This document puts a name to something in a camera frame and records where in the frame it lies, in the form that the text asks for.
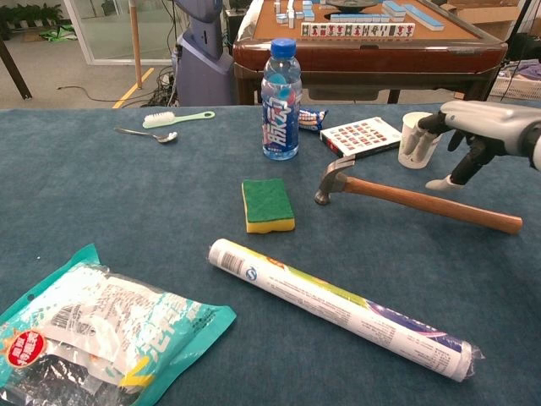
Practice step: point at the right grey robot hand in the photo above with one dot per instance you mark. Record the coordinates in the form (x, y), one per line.
(486, 122)

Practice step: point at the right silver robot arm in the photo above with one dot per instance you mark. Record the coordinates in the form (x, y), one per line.
(537, 154)

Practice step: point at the green and yellow sponge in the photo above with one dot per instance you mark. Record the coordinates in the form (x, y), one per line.
(268, 203)

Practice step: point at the white plastic basket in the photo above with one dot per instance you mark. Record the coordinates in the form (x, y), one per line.
(520, 86)

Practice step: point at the purple cloth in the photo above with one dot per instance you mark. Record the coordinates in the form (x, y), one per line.
(530, 71)

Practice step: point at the white paper cup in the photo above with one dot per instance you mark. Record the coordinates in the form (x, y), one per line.
(412, 160)

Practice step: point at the cardboard box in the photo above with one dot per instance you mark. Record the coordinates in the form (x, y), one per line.
(486, 14)

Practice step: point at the long slanted blue tile row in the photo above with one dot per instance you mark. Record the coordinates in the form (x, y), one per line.
(424, 18)

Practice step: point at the white box with tile print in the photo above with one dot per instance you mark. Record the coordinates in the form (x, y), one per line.
(359, 137)

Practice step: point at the brown mahjong table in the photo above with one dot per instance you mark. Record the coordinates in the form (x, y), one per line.
(359, 55)

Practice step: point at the stacked blue mahjong tiles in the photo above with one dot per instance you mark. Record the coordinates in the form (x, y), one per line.
(394, 9)

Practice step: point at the face-up mahjong tile row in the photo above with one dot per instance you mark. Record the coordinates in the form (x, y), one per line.
(359, 30)

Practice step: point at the straight blue mahjong tile row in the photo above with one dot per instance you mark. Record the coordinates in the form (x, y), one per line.
(359, 18)

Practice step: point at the blue snack packet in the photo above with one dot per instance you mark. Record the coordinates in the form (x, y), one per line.
(310, 120)

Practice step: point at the dark round dish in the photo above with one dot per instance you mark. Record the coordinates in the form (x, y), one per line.
(348, 5)

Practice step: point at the blue capped drink bottle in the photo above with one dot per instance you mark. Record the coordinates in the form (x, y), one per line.
(281, 135)

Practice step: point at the scattered blue mahjong tiles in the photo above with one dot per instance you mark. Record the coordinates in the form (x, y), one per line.
(291, 16)

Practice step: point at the rolled plastic wrap tube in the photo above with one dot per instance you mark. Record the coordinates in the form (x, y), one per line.
(338, 304)

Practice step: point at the purple blue machine base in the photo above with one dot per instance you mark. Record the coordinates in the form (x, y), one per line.
(203, 72)

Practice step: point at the metal spoon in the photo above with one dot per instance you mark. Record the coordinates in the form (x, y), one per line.
(167, 137)

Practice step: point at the light green scrub brush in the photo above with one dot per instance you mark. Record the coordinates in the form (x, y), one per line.
(158, 119)

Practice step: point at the wooden pole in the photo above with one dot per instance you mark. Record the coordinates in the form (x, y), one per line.
(136, 51)

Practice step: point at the teal plastic food bag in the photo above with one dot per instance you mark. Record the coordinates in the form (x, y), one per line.
(105, 321)

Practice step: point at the green cloth on floor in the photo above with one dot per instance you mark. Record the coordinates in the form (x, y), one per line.
(59, 34)

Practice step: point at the green potted plants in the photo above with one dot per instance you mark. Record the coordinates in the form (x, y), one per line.
(29, 14)

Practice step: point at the dark slanted table leg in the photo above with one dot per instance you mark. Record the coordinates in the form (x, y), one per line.
(14, 69)

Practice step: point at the white glass door frame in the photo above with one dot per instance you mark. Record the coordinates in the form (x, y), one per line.
(80, 34)

